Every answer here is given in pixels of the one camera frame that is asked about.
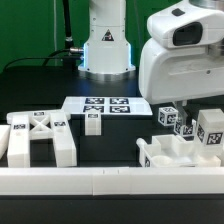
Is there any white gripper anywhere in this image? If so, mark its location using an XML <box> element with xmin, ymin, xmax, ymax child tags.
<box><xmin>139</xmin><ymin>0</ymin><xmax>224</xmax><ymax>130</ymax></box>

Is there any white chair seat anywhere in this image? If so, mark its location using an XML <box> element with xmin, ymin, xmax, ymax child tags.
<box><xmin>136</xmin><ymin>134</ymin><xmax>221</xmax><ymax>168</ymax></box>

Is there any white marker cube rear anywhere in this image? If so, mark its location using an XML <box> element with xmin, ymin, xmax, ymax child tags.
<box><xmin>158</xmin><ymin>106</ymin><xmax>178</xmax><ymax>126</ymax></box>

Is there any white marker cube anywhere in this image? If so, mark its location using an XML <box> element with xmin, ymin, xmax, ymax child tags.
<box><xmin>174</xmin><ymin>117</ymin><xmax>196</xmax><ymax>137</ymax></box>
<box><xmin>158</xmin><ymin>106</ymin><xmax>178</xmax><ymax>126</ymax></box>

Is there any white marker cube front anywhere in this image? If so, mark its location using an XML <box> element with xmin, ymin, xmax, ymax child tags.
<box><xmin>174</xmin><ymin>117</ymin><xmax>196</xmax><ymax>137</ymax></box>

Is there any white marker base plate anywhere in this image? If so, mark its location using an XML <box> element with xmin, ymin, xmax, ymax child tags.
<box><xmin>62</xmin><ymin>96</ymin><xmax>152</xmax><ymax>116</ymax></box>

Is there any white front wall rail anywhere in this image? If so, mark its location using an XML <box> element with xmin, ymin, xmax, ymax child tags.
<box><xmin>0</xmin><ymin>167</ymin><xmax>224</xmax><ymax>196</ymax></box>

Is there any black cable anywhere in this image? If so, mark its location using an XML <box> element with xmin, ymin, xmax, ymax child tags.
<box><xmin>1</xmin><ymin>47</ymin><xmax>84</xmax><ymax>73</ymax></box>

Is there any white chair back frame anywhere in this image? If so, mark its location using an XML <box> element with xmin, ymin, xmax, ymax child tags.
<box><xmin>7</xmin><ymin>110</ymin><xmax>77</xmax><ymax>168</ymax></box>

